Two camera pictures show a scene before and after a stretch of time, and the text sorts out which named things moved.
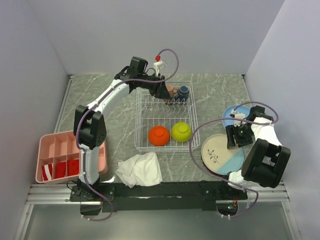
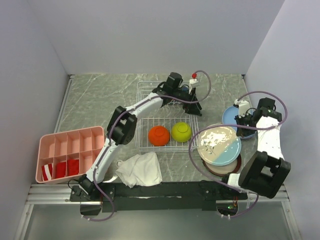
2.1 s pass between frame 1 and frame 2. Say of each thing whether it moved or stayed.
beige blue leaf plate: moved
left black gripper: moved
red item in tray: stayed
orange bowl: stayed
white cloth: stayed
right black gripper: moved
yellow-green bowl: stayed
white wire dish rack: stayed
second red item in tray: stayed
